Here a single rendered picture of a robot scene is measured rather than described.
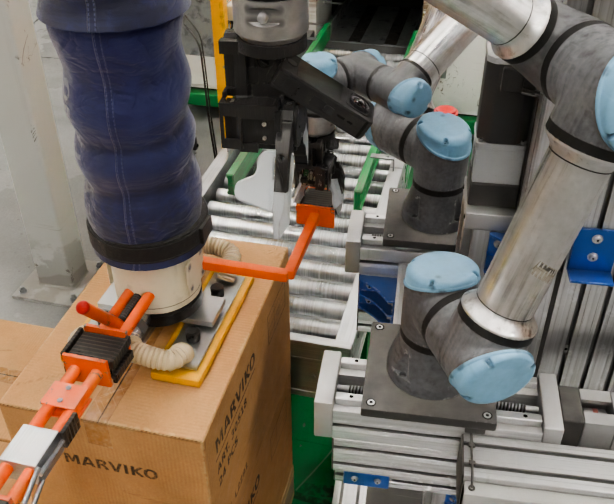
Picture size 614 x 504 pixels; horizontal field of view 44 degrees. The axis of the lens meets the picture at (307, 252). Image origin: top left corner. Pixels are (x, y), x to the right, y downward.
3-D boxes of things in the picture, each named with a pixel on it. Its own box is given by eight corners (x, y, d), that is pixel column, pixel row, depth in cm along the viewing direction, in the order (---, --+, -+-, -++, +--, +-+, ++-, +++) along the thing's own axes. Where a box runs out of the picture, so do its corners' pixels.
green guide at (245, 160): (310, 37, 399) (310, 20, 394) (330, 38, 397) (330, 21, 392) (207, 192, 274) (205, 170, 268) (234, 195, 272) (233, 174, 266)
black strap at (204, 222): (122, 192, 156) (119, 175, 154) (228, 206, 151) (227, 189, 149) (67, 255, 139) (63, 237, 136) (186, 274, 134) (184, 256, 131)
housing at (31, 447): (28, 441, 120) (21, 422, 117) (67, 450, 118) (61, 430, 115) (3, 477, 114) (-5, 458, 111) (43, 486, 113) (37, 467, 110)
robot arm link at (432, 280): (452, 297, 134) (461, 234, 126) (488, 348, 123) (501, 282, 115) (388, 311, 131) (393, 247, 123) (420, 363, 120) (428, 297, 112)
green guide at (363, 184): (412, 45, 389) (413, 28, 384) (432, 47, 387) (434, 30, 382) (352, 211, 263) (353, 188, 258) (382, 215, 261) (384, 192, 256)
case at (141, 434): (151, 344, 211) (131, 225, 187) (291, 368, 203) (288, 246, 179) (42, 531, 163) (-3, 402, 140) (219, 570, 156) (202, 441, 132)
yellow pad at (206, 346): (212, 273, 171) (211, 255, 168) (255, 280, 169) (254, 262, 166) (150, 379, 144) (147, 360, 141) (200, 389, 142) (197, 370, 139)
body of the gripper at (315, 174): (293, 190, 159) (292, 138, 152) (304, 170, 166) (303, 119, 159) (329, 194, 158) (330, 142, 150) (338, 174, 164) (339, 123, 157)
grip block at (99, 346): (86, 346, 137) (80, 321, 134) (136, 355, 135) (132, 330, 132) (63, 378, 131) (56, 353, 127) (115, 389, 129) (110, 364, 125)
